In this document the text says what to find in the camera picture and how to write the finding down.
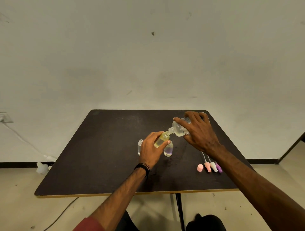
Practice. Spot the person's right hand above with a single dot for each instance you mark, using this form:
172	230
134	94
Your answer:
202	135

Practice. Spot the person's left hand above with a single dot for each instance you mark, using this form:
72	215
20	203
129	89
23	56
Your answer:
149	153

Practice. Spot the small clear bottle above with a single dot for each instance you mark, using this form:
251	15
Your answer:
140	147

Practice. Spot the small purple tinted bottle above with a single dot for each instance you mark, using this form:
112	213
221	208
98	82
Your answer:
168	150

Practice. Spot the small yellow bottle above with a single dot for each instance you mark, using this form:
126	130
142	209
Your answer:
163	138

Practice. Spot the large clear bottle blue label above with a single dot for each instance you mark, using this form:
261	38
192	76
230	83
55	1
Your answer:
178	129

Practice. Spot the pink spray cap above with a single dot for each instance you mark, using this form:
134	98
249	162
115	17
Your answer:
208	167

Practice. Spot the white spray cap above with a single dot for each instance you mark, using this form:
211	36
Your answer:
213	167

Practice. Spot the purple spray cap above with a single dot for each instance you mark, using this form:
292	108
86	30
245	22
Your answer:
219	168

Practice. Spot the person's left forearm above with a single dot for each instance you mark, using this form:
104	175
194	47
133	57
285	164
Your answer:
119	196

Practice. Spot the person's right forearm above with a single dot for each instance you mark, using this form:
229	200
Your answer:
262	188

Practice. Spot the person's black trousers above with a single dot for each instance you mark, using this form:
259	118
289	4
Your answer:
206	223

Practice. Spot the person's left red sleeve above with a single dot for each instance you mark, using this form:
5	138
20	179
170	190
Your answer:
89	225

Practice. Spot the white plastic object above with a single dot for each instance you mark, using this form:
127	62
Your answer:
42	168

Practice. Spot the black wristband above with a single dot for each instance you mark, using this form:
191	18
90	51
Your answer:
142	166

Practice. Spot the black table leg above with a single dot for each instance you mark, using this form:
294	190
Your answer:
180	211

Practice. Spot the dark door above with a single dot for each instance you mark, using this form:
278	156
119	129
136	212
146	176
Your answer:
303	137

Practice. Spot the white wall socket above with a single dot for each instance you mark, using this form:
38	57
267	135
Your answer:
5	117

